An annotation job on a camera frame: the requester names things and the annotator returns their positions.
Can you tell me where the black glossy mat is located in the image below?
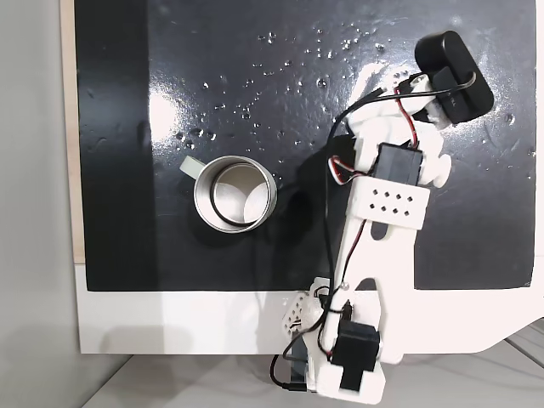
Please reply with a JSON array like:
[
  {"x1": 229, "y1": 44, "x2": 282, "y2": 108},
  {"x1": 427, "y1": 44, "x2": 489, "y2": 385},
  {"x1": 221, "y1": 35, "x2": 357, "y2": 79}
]
[{"x1": 73, "y1": 0, "x2": 538, "y2": 293}]

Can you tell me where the light wooden board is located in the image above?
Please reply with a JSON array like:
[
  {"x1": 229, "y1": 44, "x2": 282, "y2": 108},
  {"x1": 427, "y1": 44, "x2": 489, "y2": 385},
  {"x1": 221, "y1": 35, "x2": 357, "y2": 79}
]
[{"x1": 59, "y1": 0, "x2": 88, "y2": 266}]

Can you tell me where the red servo wire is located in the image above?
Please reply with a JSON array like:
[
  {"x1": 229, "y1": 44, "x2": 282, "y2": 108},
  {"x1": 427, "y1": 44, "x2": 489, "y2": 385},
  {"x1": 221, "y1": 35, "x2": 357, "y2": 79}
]
[{"x1": 394, "y1": 86, "x2": 422, "y2": 150}]

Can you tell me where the black oval camera box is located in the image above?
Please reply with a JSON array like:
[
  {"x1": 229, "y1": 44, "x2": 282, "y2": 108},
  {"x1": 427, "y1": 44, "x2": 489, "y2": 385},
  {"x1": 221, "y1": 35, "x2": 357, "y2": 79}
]
[{"x1": 413, "y1": 30, "x2": 496, "y2": 128}]

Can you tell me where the black camera cable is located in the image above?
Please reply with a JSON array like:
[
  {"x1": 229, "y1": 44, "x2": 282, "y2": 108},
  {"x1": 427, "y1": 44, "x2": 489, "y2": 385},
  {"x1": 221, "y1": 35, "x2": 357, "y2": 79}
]
[{"x1": 270, "y1": 70, "x2": 478, "y2": 394}]

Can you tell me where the metal cup with handle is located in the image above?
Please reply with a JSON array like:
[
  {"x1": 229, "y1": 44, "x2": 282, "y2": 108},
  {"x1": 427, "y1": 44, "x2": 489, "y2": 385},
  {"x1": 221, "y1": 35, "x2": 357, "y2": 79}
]
[{"x1": 178, "y1": 155, "x2": 280, "y2": 235}]

